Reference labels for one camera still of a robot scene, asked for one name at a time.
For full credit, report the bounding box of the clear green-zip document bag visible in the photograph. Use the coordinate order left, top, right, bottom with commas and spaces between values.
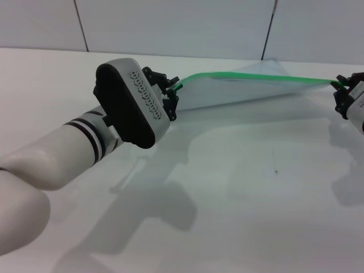
170, 58, 346, 112

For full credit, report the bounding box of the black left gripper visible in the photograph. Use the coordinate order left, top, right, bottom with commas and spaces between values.
142, 67, 183, 121

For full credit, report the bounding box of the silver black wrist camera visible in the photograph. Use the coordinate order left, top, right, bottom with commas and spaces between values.
93, 58, 171, 149
347, 95, 364, 134

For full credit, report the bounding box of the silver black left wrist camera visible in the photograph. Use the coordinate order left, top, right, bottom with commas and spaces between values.
93, 58, 171, 149

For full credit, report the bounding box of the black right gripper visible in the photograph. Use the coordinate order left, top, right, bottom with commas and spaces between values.
334, 72, 364, 120

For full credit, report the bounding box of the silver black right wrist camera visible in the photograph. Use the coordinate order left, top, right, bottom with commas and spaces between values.
347, 95, 364, 134

